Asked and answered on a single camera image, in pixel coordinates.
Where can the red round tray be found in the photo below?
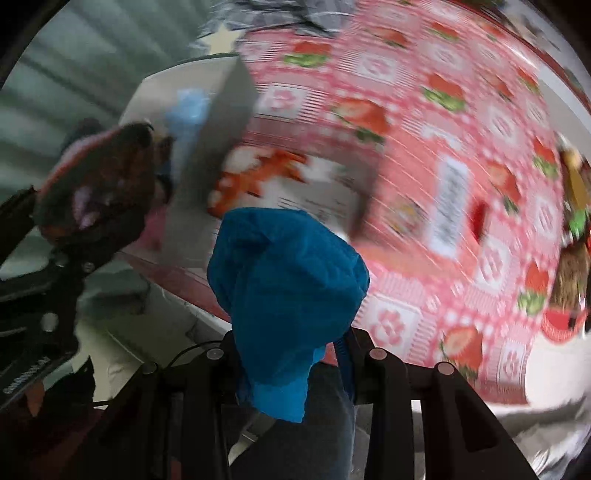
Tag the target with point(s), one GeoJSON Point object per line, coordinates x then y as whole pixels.
{"type": "Point", "coordinates": [561, 326]}

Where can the white open storage box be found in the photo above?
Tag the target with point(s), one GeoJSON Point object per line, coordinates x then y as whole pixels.
{"type": "Point", "coordinates": [188, 236]}

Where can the pink strawberry tablecloth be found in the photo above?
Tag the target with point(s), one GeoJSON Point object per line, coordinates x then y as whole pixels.
{"type": "Point", "coordinates": [463, 227]}

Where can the green curtain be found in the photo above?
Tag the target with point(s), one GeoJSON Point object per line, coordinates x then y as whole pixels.
{"type": "Point", "coordinates": [85, 62]}

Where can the light blue fluffy cloth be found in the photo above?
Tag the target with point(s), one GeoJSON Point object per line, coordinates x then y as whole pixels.
{"type": "Point", "coordinates": [184, 122]}

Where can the printed cardboard box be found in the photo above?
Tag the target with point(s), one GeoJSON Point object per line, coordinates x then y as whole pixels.
{"type": "Point", "coordinates": [333, 193]}

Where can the pink sponge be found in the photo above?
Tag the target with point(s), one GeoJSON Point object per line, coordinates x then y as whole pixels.
{"type": "Point", "coordinates": [152, 235]}

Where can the grey plaid star blanket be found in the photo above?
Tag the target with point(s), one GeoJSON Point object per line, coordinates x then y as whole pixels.
{"type": "Point", "coordinates": [323, 19]}

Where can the dark striped fuzzy sock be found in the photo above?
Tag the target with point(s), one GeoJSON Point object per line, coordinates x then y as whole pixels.
{"type": "Point", "coordinates": [105, 183]}

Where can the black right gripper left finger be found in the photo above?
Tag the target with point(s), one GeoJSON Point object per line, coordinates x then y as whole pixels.
{"type": "Point", "coordinates": [177, 422]}

